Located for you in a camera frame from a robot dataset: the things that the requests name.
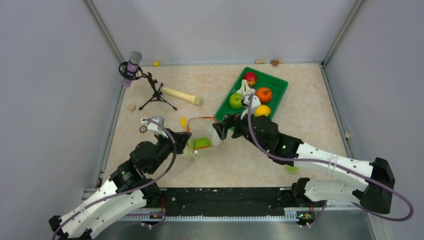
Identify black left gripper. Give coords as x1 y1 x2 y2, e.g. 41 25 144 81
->
147 126 192 174

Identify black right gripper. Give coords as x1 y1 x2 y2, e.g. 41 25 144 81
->
213 106 268 153

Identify green apple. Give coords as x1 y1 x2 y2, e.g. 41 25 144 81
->
228 93 243 109

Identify clear zip bag orange zipper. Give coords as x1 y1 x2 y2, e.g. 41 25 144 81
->
167 116 224 179

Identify green lime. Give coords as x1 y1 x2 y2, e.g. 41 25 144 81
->
192 137 211 150

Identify white garlic bulbs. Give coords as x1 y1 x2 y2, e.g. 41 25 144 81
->
235 79 256 97

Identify yellow lemon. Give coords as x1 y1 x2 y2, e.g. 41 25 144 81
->
254 104 272 117

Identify orange mini pumpkin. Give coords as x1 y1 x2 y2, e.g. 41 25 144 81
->
255 87 273 104

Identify green plastic tray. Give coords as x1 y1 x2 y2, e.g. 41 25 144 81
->
214 67 289 122

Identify green cabbage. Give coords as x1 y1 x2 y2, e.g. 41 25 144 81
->
181 145 198 160

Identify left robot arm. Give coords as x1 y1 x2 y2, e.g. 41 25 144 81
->
48 131 192 240

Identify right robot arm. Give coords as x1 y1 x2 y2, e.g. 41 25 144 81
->
212 113 395 214

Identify cream toy microphone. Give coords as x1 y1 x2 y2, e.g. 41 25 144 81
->
161 87 203 106

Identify yellow block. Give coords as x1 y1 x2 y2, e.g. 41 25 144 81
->
179 117 187 128

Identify red apple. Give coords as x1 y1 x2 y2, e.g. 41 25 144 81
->
243 71 258 87

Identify small wooden block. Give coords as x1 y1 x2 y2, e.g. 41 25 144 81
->
126 104 136 112

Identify cork piece left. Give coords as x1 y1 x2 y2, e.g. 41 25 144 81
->
255 59 266 65

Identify brown cork piece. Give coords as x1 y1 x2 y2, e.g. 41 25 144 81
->
270 59 279 67

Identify green toy brick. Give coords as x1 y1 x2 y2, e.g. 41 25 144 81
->
284 165 299 175

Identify purple microphone on tripod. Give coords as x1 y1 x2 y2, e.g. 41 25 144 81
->
118 51 177 111

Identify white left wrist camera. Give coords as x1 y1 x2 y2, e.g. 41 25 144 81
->
139 116 168 138

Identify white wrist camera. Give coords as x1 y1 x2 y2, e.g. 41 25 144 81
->
240 95 261 120
139 116 168 138

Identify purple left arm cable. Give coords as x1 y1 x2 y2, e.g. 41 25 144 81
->
52 117 178 240

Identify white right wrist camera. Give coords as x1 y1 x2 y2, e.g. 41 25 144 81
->
240 95 261 120

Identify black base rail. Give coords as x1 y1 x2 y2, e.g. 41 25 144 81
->
147 187 300 217

